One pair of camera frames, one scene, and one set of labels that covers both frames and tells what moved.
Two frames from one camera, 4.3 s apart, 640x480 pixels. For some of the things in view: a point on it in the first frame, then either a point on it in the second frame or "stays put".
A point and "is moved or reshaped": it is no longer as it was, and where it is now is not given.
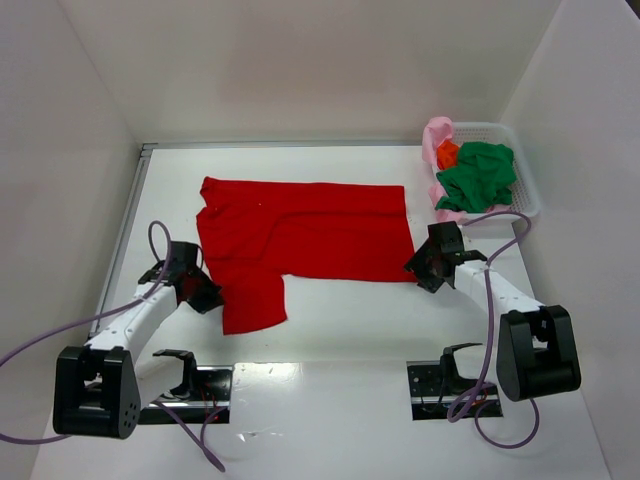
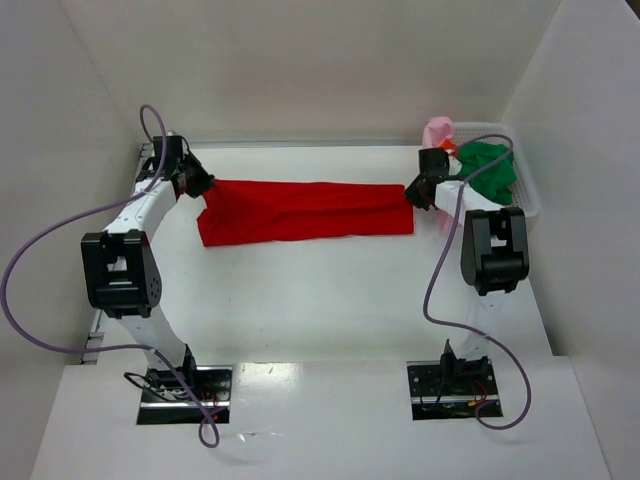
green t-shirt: (483, 178) stays put
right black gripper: (432, 265) → (417, 188)
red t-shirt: (252, 233) is moved or reshaped
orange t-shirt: (447, 154) stays put
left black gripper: (195, 288) → (198, 177)
